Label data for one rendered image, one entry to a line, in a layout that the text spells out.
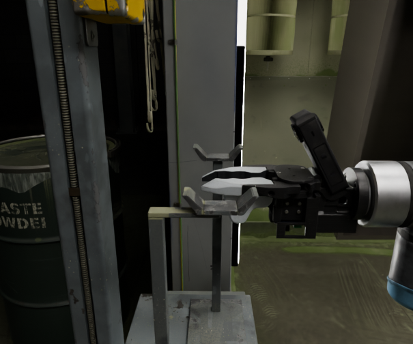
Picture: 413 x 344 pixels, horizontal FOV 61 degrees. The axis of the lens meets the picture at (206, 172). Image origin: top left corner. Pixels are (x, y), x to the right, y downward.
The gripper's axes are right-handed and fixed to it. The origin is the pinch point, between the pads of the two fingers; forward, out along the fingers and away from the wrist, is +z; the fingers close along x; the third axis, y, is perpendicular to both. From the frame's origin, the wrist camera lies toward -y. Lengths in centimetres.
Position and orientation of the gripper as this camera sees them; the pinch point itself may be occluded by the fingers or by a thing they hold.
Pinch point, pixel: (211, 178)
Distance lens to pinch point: 48.0
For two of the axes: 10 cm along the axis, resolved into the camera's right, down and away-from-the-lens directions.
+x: 0.2, -3.1, 9.5
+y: 0.0, 9.5, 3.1
